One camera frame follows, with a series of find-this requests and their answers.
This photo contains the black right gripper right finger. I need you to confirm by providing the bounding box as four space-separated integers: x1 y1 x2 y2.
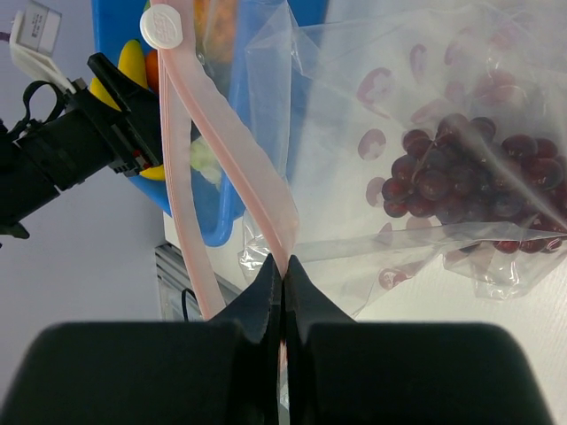
283 255 355 345

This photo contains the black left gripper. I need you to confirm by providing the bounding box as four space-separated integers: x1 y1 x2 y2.
1 53 163 239

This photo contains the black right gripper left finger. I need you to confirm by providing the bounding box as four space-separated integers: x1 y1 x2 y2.
208 254 284 344

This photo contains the white green napa cabbage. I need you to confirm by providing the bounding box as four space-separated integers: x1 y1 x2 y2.
190 136 222 190

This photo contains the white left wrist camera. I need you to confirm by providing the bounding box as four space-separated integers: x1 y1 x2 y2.
9 1 75 93

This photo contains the clear zip top bag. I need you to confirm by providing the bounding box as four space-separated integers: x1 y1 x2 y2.
175 1 566 319

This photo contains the yellow banana bunch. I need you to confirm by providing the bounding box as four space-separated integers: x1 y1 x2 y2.
88 39 163 177

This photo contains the purple grape bunch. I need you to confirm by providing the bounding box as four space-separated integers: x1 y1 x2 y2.
381 113 566 254

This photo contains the blue plastic bin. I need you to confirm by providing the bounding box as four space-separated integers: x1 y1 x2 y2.
93 1 327 252

